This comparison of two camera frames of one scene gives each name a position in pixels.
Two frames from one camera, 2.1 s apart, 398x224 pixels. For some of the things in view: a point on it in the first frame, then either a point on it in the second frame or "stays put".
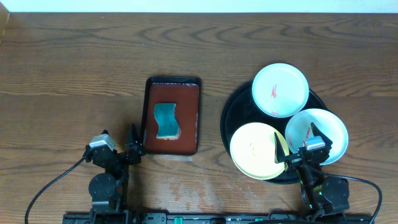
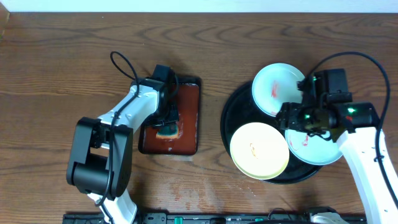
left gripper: x=134 y=141 to x=175 y=117
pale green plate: x=280 y=90 stays put
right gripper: x=280 y=155 to x=289 y=120
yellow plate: x=252 y=151 stays put
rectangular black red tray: x=172 y=116 stays put
